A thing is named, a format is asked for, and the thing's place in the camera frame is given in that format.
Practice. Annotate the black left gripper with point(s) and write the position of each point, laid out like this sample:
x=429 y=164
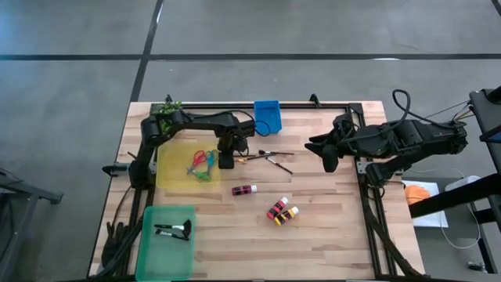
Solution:
x=231 y=143

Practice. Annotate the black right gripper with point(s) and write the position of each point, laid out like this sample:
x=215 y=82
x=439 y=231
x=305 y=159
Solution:
x=346 y=141

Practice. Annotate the magenta paint bottle white cap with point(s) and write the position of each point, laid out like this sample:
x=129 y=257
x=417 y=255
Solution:
x=242 y=190

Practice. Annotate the black-bristle paintbrush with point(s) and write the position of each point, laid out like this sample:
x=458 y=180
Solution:
x=262 y=152

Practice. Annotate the black paintbrush silver ferrule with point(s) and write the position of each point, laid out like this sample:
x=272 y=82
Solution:
x=280 y=165
x=172 y=235

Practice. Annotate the red capped bottle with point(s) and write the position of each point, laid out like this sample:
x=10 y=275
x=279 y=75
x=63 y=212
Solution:
x=276 y=209

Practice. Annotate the fan paintbrush dark bristles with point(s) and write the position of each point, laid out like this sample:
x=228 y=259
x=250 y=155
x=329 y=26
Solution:
x=187 y=228

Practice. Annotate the yellow paint bottle white cap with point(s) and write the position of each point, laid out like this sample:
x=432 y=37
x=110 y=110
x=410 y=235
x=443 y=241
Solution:
x=285 y=216

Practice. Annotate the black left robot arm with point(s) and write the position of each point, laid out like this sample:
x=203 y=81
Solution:
x=195 y=119

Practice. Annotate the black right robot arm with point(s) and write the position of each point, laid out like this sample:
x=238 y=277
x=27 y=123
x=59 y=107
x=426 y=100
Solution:
x=411 y=137

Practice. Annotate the yellow translucent plastic bin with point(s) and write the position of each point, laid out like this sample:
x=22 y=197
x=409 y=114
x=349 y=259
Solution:
x=172 y=172

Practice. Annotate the blue plastic basket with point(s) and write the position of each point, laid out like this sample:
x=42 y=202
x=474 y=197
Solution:
x=268 y=113

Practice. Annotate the green leafy plant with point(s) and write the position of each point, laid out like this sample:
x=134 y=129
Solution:
x=170 y=106

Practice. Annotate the orange cloth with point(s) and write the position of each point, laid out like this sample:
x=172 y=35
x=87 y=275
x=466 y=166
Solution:
x=417 y=194

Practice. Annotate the green translucent plastic bin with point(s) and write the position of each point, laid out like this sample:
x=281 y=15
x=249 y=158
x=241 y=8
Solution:
x=164 y=258

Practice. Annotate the white paper sheet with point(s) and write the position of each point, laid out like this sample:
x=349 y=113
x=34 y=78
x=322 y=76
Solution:
x=430 y=217

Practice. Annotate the white box device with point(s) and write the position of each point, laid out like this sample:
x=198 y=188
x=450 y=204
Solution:
x=460 y=183

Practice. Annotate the black metal cart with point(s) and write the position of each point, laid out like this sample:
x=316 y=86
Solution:
x=485 y=117

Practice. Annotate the small black adapter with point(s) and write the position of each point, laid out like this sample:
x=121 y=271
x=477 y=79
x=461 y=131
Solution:
x=476 y=267

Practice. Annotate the grey metal stand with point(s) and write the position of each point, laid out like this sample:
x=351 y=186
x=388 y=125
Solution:
x=35 y=192

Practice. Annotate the black frame clamp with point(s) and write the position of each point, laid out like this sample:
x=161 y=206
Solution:
x=168 y=98
x=314 y=101

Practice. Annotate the black aluminium table frame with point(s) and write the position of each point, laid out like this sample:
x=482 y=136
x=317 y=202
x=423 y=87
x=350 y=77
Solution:
x=219 y=106

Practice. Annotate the black clamp mount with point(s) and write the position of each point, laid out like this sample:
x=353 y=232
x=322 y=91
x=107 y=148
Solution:
x=115 y=169

